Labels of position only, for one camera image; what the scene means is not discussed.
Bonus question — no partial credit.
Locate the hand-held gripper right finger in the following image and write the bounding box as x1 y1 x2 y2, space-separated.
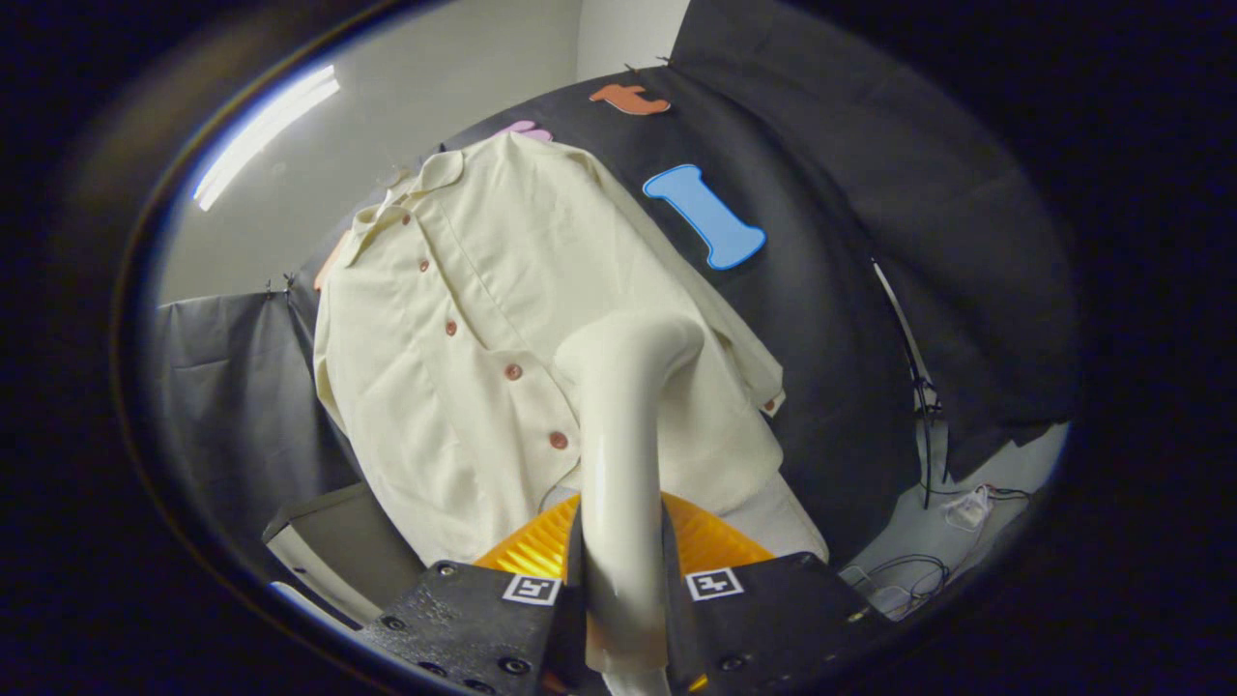
661 493 895 696

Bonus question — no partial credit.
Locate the black cable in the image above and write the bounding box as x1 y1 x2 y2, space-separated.
841 553 953 620

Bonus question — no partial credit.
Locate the cream button-up shirt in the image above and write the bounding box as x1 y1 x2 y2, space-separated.
311 130 789 566

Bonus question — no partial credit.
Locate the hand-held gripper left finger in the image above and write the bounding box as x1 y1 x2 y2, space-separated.
358 493 587 696

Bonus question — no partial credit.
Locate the grey and white cabinet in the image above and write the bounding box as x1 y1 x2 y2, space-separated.
261 481 431 629

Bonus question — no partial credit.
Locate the thin metal stand pole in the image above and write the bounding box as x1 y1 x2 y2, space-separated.
870 256 953 508

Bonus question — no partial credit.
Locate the black backdrop cloth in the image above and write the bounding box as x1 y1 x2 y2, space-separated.
155 0 1079 566

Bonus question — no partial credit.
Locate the white garment steamer with hose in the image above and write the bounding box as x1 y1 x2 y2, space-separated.
553 311 706 696

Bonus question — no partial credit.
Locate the white hanging board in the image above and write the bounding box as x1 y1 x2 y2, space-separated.
720 454 830 564

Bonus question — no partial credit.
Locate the ceiling light panel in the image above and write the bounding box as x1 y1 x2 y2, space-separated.
191 63 341 214

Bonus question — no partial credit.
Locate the white power adapter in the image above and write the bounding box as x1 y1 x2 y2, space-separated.
942 483 996 531

